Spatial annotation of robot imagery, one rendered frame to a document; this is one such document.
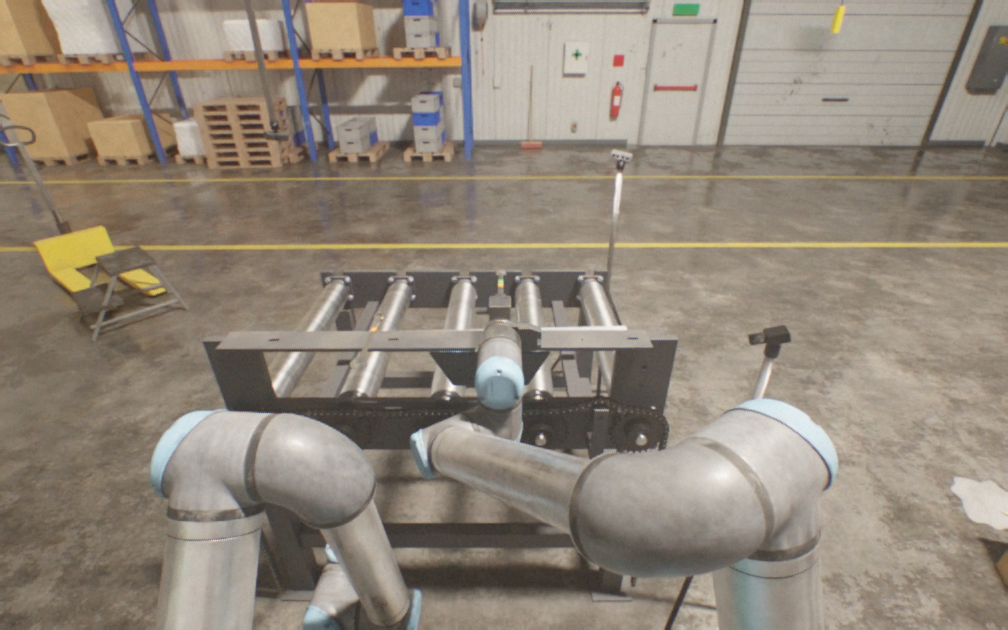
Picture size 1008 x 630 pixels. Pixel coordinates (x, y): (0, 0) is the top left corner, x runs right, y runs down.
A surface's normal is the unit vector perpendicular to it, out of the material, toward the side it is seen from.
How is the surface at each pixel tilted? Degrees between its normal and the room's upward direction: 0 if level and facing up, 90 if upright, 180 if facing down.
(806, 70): 90
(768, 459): 25
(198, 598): 55
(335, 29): 90
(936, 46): 90
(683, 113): 90
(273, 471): 62
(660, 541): 68
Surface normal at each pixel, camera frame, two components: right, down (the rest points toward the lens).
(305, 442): 0.53, -0.59
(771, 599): -0.30, 0.26
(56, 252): 0.80, 0.29
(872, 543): 0.00, -0.87
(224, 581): 0.72, -0.08
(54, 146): 0.00, 0.50
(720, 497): 0.04, -0.44
